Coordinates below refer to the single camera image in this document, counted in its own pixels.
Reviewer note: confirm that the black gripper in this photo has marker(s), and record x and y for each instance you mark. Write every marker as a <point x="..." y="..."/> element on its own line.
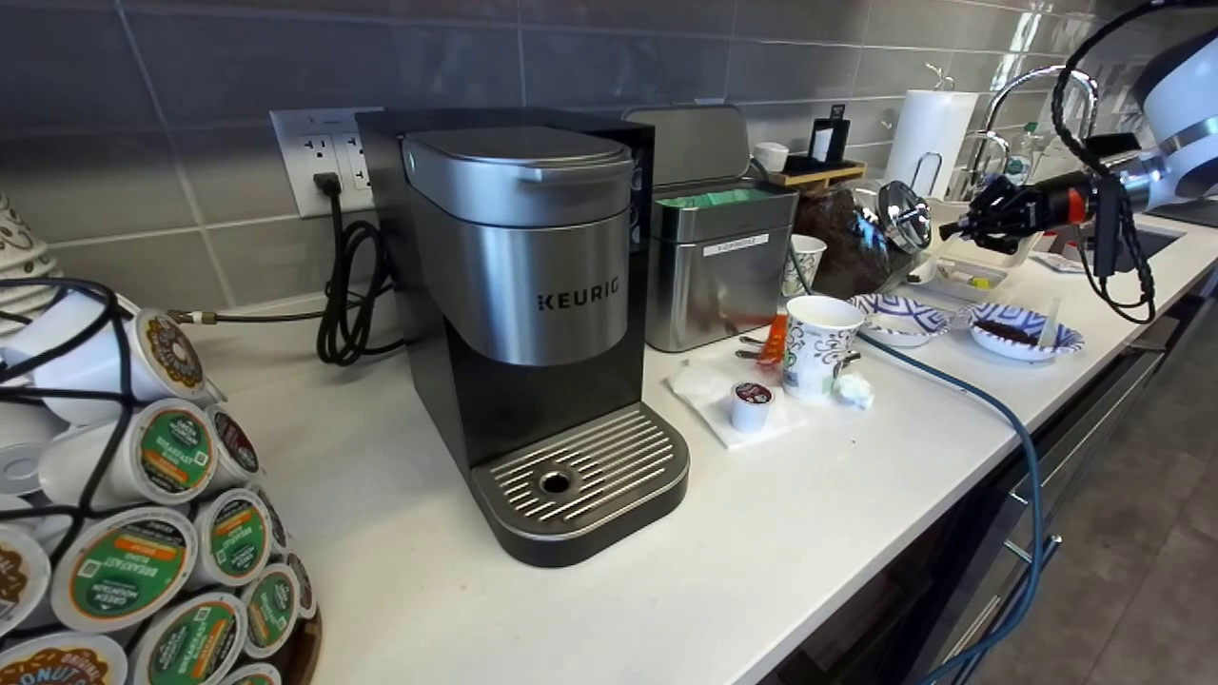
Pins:
<point x="1035" y="210"/>

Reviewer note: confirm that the pile of small brown objects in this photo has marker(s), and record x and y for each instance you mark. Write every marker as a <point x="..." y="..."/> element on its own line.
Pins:
<point x="1014" y="329"/>

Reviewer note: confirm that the blue patterned paper plate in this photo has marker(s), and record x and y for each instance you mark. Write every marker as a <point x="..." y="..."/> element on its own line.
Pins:
<point x="1061" y="345"/>
<point x="899" y="321"/>

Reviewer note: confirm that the white foam clamshell container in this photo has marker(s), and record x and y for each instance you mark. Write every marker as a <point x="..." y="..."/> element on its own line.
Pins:
<point x="952" y="271"/>

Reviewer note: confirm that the shiny metal scoop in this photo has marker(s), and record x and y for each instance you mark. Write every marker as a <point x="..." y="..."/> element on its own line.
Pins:
<point x="903" y="215"/>

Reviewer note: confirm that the metal paper towel holder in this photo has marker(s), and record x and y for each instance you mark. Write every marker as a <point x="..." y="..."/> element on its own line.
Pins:
<point x="917" y="172"/>

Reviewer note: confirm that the white paper towel roll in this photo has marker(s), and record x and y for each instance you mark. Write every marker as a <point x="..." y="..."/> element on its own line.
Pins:
<point x="936" y="136"/>

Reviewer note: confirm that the chrome sink faucet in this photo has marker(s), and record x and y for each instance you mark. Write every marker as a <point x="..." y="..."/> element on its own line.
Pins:
<point x="1028" y="78"/>

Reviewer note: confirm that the dark laptop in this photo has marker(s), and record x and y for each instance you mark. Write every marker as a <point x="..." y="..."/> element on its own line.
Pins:
<point x="1108" y="148"/>

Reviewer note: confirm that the black box on organizer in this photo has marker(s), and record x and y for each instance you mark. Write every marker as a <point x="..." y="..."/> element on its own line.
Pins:
<point x="832" y="136"/>

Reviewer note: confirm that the wooden countertop organizer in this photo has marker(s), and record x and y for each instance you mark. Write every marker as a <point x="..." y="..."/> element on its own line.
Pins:
<point x="811" y="178"/>

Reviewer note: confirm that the plain white cup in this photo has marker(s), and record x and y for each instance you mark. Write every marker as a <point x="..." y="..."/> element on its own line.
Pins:
<point x="809" y="260"/>

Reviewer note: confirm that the white ceramic mug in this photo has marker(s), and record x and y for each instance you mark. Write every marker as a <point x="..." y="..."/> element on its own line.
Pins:
<point x="825" y="338"/>

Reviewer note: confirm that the small white creamer cup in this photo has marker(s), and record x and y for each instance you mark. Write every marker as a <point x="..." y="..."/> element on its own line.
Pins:
<point x="856" y="391"/>

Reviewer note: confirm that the small white mug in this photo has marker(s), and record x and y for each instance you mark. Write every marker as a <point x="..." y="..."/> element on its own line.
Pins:
<point x="771" y="156"/>

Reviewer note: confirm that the orange packet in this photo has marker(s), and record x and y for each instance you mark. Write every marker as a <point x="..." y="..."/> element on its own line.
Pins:
<point x="776" y="339"/>

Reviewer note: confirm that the stainless steel box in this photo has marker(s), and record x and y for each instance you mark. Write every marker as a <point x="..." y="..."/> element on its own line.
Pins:
<point x="724" y="271"/>

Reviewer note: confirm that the dark lid coffee pod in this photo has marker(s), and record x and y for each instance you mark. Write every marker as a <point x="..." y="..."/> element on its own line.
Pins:
<point x="752" y="406"/>

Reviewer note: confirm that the white paper napkin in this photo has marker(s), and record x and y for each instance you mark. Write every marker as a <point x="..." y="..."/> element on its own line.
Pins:
<point x="707" y="392"/>

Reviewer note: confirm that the silver black Keurig coffee machine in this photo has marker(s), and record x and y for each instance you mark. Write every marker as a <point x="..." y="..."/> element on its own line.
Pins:
<point x="546" y="279"/>

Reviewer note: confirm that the brown lid coffee pod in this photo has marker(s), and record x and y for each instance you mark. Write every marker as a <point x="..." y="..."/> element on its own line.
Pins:
<point x="59" y="664"/>
<point x="175" y="348"/>
<point x="16" y="576"/>
<point x="235" y="439"/>

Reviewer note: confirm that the green lid coffee pod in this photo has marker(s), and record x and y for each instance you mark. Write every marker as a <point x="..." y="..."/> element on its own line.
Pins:
<point x="121" y="564"/>
<point x="192" y="638"/>
<point x="239" y="536"/>
<point x="175" y="446"/>
<point x="271" y="605"/>

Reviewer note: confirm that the white ribbed paper stack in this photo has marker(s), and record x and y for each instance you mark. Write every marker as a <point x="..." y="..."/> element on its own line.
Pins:
<point x="22" y="254"/>

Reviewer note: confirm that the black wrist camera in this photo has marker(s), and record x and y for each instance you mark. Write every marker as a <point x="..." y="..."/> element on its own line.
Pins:
<point x="1119" y="234"/>

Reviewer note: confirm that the white wall power outlet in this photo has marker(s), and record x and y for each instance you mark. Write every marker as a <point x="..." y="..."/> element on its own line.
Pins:
<point x="305" y="140"/>

